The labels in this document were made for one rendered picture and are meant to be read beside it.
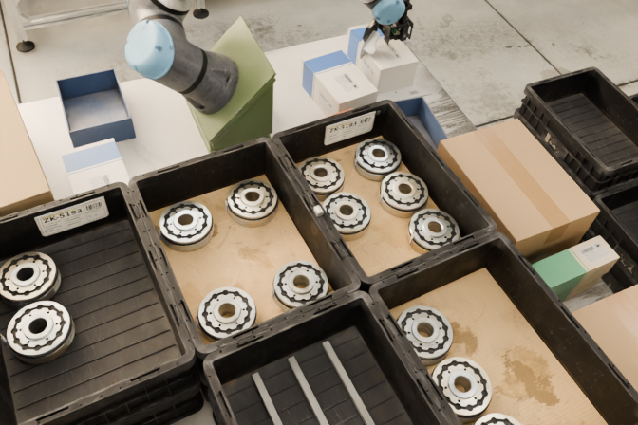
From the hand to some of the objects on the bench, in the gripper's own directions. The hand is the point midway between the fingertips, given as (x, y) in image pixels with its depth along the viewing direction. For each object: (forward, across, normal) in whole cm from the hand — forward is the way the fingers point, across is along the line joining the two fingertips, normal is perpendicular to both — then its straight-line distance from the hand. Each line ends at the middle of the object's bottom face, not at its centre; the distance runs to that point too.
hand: (381, 51), depth 175 cm
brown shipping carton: (+6, +1, -59) cm, 59 cm away
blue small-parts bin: (+6, -79, +6) cm, 80 cm away
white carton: (+6, -18, -8) cm, 20 cm away
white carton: (+6, 0, 0) cm, 6 cm away
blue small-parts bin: (+6, -7, -30) cm, 32 cm away
